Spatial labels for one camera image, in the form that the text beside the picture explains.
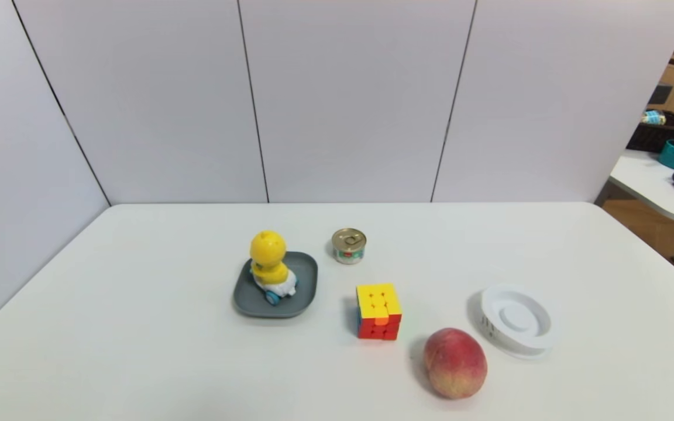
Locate grey square dish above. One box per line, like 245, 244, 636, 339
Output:
232, 251, 319, 320

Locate small pet food tin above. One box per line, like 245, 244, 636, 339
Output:
331, 227, 368, 265

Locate red peach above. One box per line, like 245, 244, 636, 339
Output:
423, 327, 489, 401

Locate yellow duck scooter toy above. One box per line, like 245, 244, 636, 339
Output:
248, 229, 299, 307

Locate white side table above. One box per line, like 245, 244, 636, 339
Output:
593, 149, 674, 225

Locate white round plastic container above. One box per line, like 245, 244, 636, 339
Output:
480, 284, 553, 358

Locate dark wicker basket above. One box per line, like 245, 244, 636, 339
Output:
626, 109, 674, 154

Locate colourful puzzle cube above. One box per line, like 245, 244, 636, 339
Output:
356, 283, 404, 342

